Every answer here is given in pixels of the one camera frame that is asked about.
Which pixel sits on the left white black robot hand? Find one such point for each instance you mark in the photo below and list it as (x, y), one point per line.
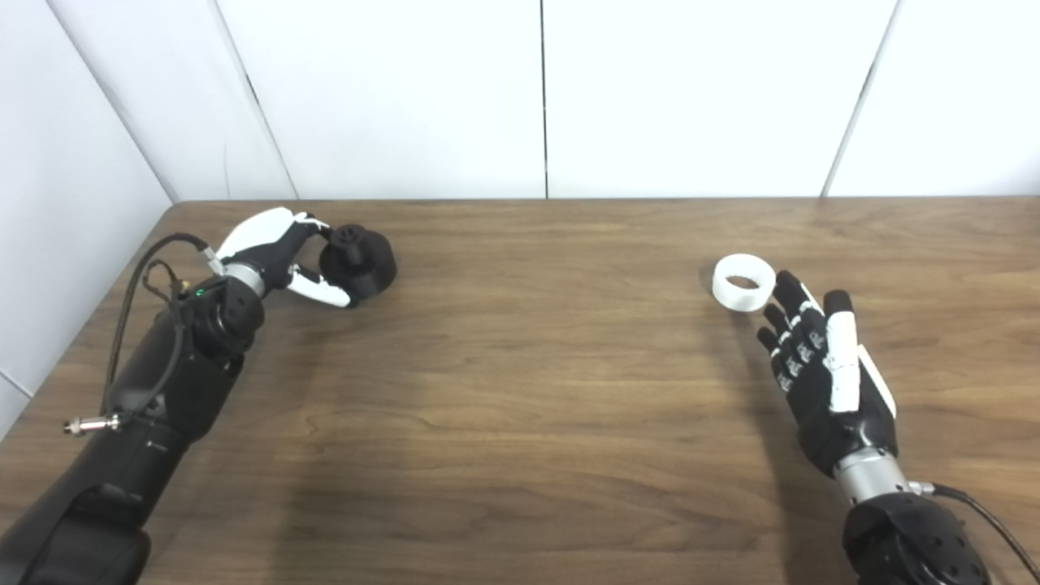
(264, 231)

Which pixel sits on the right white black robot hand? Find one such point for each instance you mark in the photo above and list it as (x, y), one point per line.
(821, 422)

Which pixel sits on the round black part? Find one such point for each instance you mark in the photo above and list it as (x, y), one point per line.
(366, 272)

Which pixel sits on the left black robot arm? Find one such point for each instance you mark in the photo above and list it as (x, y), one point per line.
(154, 406)

